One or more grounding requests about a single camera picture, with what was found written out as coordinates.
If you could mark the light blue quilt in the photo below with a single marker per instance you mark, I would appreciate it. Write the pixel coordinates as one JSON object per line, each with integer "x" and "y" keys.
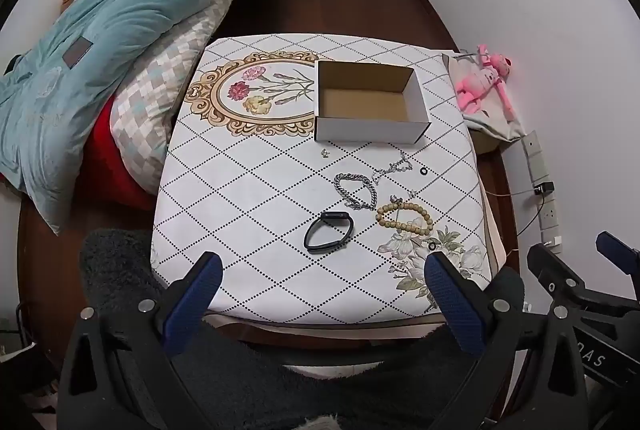
{"x": 100, "y": 34}

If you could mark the red cloth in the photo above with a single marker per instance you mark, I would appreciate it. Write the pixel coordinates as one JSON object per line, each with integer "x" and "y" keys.
{"x": 110, "y": 169}

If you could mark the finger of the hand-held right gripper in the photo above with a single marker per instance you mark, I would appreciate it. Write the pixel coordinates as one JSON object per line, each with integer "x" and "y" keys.
{"x": 555, "y": 277}
{"x": 617, "y": 247}

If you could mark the dark fuzzy clothing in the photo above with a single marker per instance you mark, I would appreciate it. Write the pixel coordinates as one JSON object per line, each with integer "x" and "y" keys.
{"x": 120, "y": 260}

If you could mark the black smart band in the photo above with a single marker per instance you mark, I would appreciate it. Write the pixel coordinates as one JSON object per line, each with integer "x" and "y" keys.
{"x": 316, "y": 247}

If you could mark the pink plush toy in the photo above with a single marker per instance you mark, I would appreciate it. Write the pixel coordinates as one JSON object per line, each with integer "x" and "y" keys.
{"x": 475, "y": 82}

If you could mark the grey wall switch panel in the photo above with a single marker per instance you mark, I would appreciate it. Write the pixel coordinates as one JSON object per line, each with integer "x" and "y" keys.
{"x": 537, "y": 159}

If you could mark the grey tote bag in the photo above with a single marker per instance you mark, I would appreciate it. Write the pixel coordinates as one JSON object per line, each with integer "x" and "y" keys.
{"x": 492, "y": 119}

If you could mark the white wall outlet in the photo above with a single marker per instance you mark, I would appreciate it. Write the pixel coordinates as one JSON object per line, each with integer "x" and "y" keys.
{"x": 548, "y": 216}

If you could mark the floral diamond-pattern tablecloth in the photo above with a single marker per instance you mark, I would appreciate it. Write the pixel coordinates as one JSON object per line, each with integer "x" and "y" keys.
{"x": 250, "y": 190}

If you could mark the white plug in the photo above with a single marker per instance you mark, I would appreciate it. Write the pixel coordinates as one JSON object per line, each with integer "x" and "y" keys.
{"x": 553, "y": 241}

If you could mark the checkered grey pillow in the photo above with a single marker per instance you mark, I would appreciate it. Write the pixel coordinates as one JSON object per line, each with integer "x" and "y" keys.
{"x": 160, "y": 84}

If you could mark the black charger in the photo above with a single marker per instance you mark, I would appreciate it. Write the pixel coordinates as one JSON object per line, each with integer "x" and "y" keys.
{"x": 544, "y": 188}

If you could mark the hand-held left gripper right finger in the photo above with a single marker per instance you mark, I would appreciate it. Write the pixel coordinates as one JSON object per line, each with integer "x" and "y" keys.
{"x": 455, "y": 305}

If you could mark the white cardboard box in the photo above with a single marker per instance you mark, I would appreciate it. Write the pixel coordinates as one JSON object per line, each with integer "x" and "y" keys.
{"x": 367, "y": 104}

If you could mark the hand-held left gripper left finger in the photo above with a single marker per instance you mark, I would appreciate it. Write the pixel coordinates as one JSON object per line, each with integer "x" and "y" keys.
{"x": 197, "y": 295}

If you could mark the small silver charm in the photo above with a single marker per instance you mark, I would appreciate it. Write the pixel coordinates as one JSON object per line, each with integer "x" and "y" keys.
{"x": 396, "y": 198}

